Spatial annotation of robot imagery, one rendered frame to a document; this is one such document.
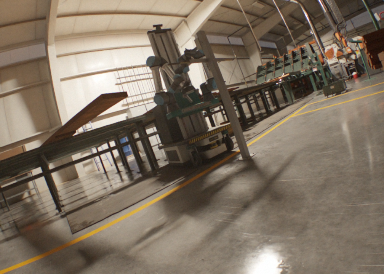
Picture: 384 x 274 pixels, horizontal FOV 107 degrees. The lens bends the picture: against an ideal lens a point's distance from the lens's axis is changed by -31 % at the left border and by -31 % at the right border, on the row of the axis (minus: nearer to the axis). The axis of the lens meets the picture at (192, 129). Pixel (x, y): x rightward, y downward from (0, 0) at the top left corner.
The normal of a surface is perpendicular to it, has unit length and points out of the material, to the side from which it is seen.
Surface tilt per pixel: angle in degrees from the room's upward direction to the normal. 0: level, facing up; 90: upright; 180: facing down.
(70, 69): 91
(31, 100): 86
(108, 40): 90
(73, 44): 90
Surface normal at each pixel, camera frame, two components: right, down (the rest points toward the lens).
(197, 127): 0.46, -0.14
